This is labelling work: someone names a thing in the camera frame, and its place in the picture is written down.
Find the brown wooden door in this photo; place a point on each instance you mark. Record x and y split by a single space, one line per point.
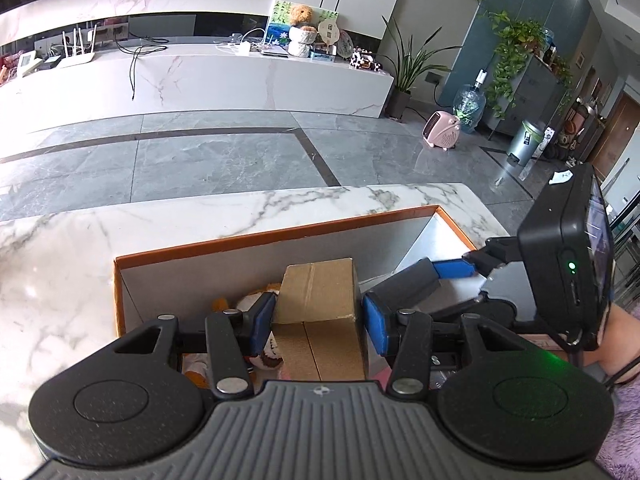
622 135

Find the pink space heater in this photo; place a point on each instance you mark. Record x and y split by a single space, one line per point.
442 131

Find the decorative plate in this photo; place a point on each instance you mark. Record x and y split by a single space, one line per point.
345 44

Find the blue water jug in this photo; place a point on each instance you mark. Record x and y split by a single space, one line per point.
469 107

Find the dark grey case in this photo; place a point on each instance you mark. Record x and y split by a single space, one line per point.
405 285

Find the round paper fan ornament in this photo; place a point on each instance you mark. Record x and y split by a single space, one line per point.
328 31

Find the long leaf potted plant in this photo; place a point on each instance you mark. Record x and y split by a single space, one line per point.
405 70

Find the small brown cardboard box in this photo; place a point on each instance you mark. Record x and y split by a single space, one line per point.
320 310

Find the silver pedal trash can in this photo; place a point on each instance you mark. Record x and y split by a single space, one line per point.
525 142

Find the grey metal cabinet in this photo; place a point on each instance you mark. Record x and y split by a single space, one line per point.
535 90

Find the pink soft item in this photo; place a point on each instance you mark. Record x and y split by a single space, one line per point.
380 372

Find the green ivy plant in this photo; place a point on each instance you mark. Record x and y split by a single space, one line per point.
515 55

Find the green floral painting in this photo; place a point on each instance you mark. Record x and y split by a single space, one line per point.
280 20

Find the orange cardboard storage box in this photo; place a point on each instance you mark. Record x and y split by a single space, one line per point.
200 265

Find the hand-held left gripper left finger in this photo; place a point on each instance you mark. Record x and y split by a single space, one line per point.
264 325

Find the brown plush bear toy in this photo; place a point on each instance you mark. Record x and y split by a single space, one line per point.
255 305

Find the small tan plush bear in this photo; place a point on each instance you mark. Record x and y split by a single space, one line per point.
301 16

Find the purple fuzzy clothing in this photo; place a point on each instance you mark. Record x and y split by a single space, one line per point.
625 430

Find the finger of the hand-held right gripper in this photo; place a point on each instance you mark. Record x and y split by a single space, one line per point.
495 315
452 269

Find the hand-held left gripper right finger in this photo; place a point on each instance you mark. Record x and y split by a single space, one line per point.
376 327

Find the person's right forearm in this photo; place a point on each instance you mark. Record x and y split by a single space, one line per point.
622 340

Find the cow figurine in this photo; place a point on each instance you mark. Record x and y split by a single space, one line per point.
364 60

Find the white router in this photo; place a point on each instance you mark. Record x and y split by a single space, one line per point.
77 55

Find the white marble tv cabinet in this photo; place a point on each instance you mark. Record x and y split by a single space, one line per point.
200 85

